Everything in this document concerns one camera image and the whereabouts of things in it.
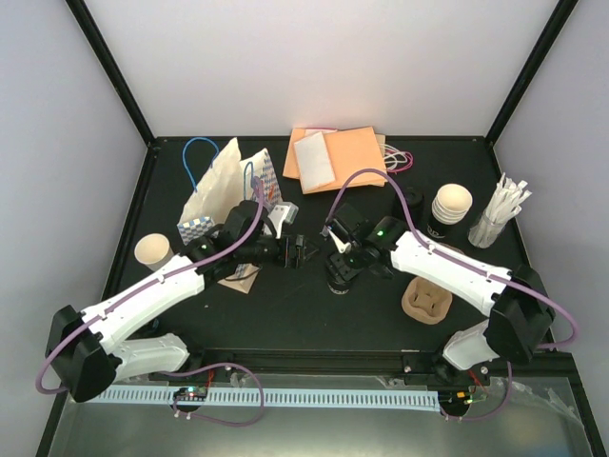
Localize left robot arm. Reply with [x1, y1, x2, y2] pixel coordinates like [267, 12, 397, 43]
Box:
[44, 201, 319, 403]

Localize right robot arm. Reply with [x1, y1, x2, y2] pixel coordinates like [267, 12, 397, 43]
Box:
[323, 205, 555, 384]

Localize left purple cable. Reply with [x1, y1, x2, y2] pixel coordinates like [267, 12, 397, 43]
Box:
[35, 175, 267, 395]

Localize white slotted cable duct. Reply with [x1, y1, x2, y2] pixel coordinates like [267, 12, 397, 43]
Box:
[90, 385, 440, 412]

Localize stack of orange paper bags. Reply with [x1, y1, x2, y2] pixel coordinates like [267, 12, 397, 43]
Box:
[283, 127, 414, 194]

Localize jar of wrapped straws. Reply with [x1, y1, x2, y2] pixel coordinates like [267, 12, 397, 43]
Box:
[468, 173, 532, 248]

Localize white paper cup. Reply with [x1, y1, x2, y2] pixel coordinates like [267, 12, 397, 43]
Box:
[134, 233, 173, 271]

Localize purple cable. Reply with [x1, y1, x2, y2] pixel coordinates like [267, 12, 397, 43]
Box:
[328, 167, 580, 351]
[35, 175, 267, 395]

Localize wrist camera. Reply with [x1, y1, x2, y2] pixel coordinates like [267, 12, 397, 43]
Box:
[326, 224, 353, 254]
[264, 202, 299, 239]

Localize stack of paper cups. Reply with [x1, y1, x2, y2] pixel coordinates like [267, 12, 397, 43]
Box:
[426, 184, 473, 239]

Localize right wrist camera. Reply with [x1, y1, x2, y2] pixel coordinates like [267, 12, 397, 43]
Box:
[326, 224, 353, 254]

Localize blue checkered paper bag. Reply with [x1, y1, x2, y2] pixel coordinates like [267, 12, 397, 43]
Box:
[175, 138, 282, 291]

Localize brown cardboard cup carrier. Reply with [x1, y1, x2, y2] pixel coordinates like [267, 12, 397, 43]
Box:
[402, 276, 453, 326]

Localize black sleeved paper cup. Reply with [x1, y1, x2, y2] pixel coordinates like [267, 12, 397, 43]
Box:
[327, 281, 351, 295]

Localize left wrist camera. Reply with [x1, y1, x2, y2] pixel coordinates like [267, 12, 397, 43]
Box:
[264, 202, 299, 239]

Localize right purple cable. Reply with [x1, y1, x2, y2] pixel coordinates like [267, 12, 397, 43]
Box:
[328, 167, 580, 351]

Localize stack of black lids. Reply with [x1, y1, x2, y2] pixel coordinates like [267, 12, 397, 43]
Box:
[391, 187, 424, 227]

